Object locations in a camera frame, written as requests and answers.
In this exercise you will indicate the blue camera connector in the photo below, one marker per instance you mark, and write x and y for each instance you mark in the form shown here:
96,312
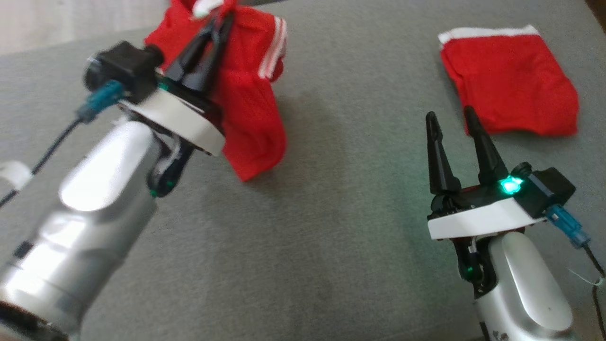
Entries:
568,227
100,102

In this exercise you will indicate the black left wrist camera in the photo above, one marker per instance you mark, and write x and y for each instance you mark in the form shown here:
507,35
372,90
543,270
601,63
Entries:
125,66

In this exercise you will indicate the blue left camera connector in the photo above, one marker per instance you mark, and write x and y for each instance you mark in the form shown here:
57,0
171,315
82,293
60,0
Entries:
100,102

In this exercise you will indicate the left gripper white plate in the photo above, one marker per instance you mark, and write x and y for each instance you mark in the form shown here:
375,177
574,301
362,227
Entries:
180,118

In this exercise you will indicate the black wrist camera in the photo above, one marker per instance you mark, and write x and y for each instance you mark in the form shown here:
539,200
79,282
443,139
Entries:
125,66
544,189

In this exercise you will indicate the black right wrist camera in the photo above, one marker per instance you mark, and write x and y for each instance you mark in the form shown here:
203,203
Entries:
544,189

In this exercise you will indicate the blue right camera connector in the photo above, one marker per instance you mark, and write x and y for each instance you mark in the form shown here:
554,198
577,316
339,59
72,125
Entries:
568,227

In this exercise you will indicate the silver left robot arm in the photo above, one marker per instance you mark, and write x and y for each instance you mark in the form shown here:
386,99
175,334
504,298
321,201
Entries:
75,222

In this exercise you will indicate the red basketball jersey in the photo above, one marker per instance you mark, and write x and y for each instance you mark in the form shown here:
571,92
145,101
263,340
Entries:
251,109

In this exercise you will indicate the grey fabric sofa seat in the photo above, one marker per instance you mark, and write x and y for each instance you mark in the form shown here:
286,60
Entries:
341,227

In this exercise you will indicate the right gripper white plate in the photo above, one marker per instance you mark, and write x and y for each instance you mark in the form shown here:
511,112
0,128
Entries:
483,220

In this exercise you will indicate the red shorts with white trim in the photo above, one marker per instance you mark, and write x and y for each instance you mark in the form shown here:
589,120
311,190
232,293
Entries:
516,85

